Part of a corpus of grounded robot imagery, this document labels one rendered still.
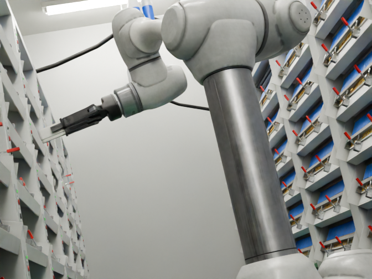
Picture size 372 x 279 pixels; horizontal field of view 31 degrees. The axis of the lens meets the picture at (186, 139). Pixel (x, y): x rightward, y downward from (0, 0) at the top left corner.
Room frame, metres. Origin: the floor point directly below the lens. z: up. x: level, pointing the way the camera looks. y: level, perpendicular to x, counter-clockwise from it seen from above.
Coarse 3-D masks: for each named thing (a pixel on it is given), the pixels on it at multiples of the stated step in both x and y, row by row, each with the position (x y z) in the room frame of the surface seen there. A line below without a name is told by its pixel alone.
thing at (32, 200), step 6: (18, 180) 2.24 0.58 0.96; (18, 186) 2.13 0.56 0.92; (24, 186) 2.51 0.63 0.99; (18, 192) 2.15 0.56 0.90; (24, 192) 2.26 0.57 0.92; (30, 192) 2.67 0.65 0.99; (24, 198) 2.28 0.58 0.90; (30, 198) 2.41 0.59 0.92; (36, 198) 2.67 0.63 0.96; (24, 204) 2.59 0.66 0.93; (30, 204) 2.42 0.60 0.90; (36, 204) 2.56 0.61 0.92; (36, 210) 2.58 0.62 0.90
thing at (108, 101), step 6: (108, 96) 1.83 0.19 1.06; (114, 96) 1.83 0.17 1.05; (102, 102) 1.84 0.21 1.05; (108, 102) 1.82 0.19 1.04; (114, 102) 1.83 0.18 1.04; (102, 108) 1.82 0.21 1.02; (108, 108) 1.82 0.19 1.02; (114, 108) 1.83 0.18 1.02; (96, 114) 1.82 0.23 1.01; (102, 114) 1.85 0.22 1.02; (108, 114) 1.83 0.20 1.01; (114, 114) 1.84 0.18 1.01; (120, 114) 1.85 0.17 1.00; (114, 120) 1.86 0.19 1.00
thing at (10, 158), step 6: (0, 156) 1.97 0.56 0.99; (6, 156) 1.98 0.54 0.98; (12, 156) 1.98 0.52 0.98; (0, 162) 1.81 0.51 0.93; (6, 162) 1.97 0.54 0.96; (12, 162) 1.98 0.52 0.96; (0, 168) 1.82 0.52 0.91; (6, 168) 1.90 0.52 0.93; (0, 174) 1.83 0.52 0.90; (6, 174) 1.91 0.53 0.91; (0, 180) 1.86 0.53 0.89; (6, 180) 1.93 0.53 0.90; (6, 186) 1.96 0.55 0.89
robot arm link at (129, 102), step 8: (120, 88) 1.84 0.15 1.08; (128, 88) 1.83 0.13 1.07; (120, 96) 1.82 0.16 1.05; (128, 96) 1.82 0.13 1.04; (136, 96) 1.83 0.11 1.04; (120, 104) 1.84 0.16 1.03; (128, 104) 1.83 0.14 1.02; (136, 104) 1.84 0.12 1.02; (128, 112) 1.85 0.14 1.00; (136, 112) 1.86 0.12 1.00
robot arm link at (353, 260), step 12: (348, 252) 1.37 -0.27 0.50; (360, 252) 1.36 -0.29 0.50; (324, 264) 1.38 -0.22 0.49; (336, 264) 1.35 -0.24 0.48; (348, 264) 1.34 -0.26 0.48; (360, 264) 1.34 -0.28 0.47; (324, 276) 1.37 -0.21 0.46; (336, 276) 1.35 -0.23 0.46; (348, 276) 1.34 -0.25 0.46; (360, 276) 1.33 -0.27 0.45
